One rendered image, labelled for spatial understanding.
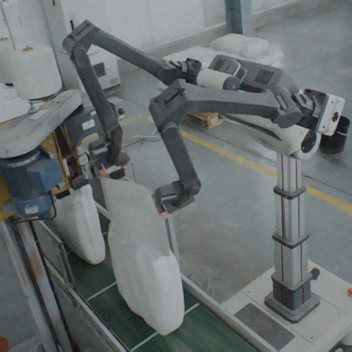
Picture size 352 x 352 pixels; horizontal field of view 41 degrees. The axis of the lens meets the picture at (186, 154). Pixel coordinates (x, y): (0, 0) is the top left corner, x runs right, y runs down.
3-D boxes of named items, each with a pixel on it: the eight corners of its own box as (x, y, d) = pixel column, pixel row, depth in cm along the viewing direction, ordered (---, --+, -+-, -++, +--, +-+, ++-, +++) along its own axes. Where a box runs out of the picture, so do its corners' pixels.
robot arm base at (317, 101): (307, 88, 150) (295, 124, 152) (292, 82, 145) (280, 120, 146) (330, 94, 144) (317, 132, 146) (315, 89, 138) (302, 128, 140)
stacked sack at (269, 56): (287, 60, 529) (287, 47, 522) (243, 78, 495) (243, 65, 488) (258, 54, 561) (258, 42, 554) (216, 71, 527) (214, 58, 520)
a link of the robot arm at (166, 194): (201, 187, 153) (192, 166, 157) (168, 193, 148) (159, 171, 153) (192, 207, 162) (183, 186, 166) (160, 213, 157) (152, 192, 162)
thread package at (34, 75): (71, 91, 175) (59, 45, 167) (27, 106, 166) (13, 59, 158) (52, 82, 187) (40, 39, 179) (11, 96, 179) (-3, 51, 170)
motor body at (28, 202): (62, 207, 188) (45, 152, 176) (25, 225, 180) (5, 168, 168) (46, 193, 199) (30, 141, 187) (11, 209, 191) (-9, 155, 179)
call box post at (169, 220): (188, 314, 273) (170, 202, 236) (185, 317, 272) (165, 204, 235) (185, 311, 275) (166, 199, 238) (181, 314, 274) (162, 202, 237)
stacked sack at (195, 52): (222, 60, 519) (221, 48, 512) (172, 78, 488) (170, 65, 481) (199, 54, 551) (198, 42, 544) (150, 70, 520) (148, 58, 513)
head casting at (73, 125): (125, 155, 224) (113, 97, 210) (78, 176, 212) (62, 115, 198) (94, 137, 246) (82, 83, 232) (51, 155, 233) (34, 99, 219)
